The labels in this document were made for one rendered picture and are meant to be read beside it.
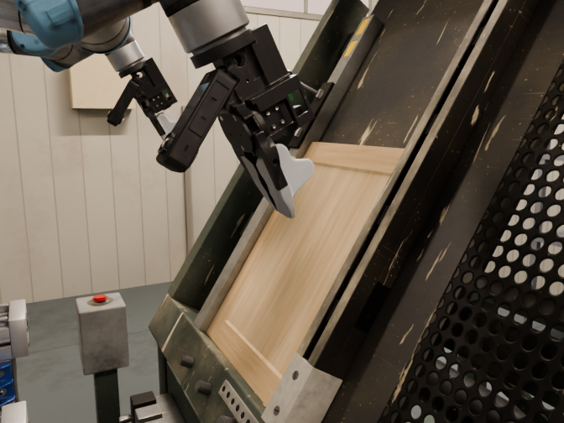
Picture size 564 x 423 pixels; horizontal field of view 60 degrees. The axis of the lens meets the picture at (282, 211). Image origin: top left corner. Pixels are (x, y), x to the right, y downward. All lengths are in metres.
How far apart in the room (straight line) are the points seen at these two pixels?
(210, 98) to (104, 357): 1.05
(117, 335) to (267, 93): 1.03
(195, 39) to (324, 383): 0.58
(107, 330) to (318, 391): 0.73
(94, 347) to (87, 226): 2.90
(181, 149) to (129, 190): 3.79
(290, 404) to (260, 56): 0.55
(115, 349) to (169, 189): 3.01
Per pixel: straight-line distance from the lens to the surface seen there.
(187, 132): 0.50
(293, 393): 0.85
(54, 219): 4.25
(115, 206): 4.28
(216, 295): 1.28
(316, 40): 1.61
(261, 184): 0.57
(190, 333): 1.30
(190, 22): 0.52
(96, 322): 1.42
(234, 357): 1.14
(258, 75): 0.55
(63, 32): 0.52
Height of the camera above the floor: 1.42
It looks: 11 degrees down
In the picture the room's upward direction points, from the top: straight up
